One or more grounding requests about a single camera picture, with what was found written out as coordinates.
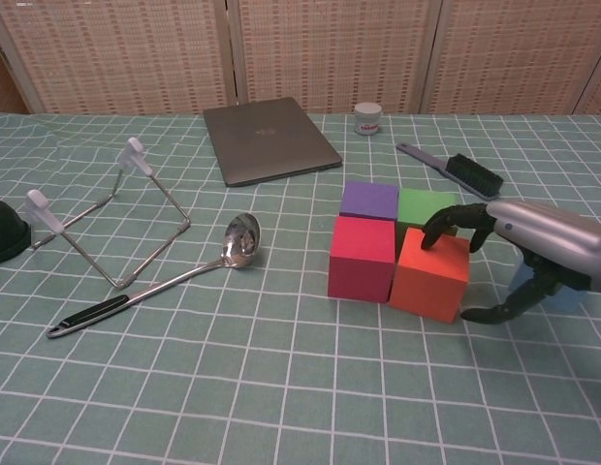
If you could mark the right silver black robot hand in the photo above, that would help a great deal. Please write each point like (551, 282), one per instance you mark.
(552, 242)

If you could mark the light blue cube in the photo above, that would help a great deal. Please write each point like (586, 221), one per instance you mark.
(567, 300)

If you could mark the orange cube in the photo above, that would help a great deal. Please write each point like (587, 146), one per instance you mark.
(426, 286)

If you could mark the purple cube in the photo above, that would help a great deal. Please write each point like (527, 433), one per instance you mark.
(368, 201)

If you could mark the pink cube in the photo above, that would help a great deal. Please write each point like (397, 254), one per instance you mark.
(361, 261)

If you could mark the grey brush with black bristles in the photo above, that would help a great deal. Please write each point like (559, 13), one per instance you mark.
(475, 176)

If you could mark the green cube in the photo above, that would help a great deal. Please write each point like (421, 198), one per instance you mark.
(421, 206)

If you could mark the small white jar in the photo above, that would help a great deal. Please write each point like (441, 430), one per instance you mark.
(367, 118)

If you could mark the closed grey laptop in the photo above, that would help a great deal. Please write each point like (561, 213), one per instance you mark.
(266, 140)

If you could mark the green checked tablecloth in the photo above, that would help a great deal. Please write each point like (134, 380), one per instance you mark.
(281, 387)

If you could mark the black round lid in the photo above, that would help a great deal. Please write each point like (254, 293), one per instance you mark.
(5, 232)

